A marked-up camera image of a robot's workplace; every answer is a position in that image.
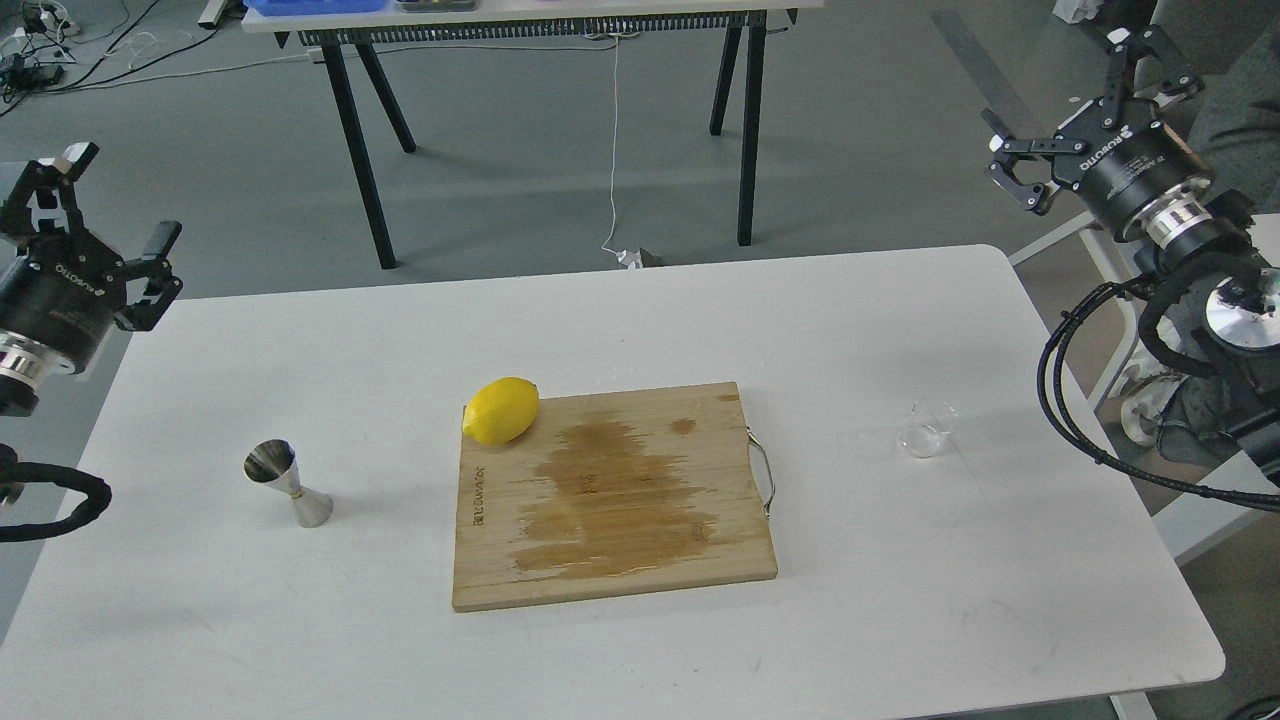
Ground bamboo cutting board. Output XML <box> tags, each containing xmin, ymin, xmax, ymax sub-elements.
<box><xmin>452</xmin><ymin>380</ymin><xmax>778</xmax><ymax>612</ymax></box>

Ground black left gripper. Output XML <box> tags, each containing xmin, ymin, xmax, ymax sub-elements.
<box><xmin>1</xmin><ymin>142</ymin><xmax>183</xmax><ymax>380</ymax></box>

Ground steel jigger measuring cup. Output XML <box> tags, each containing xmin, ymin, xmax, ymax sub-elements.
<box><xmin>243</xmin><ymin>439</ymin><xmax>334</xmax><ymax>528</ymax></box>

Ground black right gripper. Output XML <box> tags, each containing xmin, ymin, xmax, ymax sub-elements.
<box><xmin>983</xmin><ymin>26</ymin><xmax>1213</xmax><ymax>243</ymax></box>

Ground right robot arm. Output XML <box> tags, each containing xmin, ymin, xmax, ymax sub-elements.
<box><xmin>982</xmin><ymin>26</ymin><xmax>1277</xmax><ymax>512</ymax></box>

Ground grey office chair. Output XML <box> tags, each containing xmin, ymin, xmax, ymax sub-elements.
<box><xmin>1007</xmin><ymin>213</ymin><xmax>1180</xmax><ymax>448</ymax></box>

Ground floor cables and adapters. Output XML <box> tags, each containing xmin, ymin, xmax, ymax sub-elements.
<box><xmin>0</xmin><ymin>0</ymin><xmax>241</xmax><ymax>106</ymax></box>

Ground yellow lemon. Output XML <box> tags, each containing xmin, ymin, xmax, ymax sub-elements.
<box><xmin>461</xmin><ymin>377</ymin><xmax>540</xmax><ymax>446</ymax></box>

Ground black legged background table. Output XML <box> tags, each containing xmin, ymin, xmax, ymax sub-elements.
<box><xmin>243</xmin><ymin>0</ymin><xmax>827</xmax><ymax>272</ymax></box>

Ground small clear glass cup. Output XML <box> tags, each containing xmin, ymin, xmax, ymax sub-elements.
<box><xmin>897</xmin><ymin>397</ymin><xmax>959</xmax><ymax>459</ymax></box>

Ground white hanging cable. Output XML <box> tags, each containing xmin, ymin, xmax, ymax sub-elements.
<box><xmin>598</xmin><ymin>35</ymin><xmax>652</xmax><ymax>269</ymax></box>

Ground blue tray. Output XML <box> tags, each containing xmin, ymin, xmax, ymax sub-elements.
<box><xmin>244</xmin><ymin>0</ymin><xmax>387</xmax><ymax>17</ymax></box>

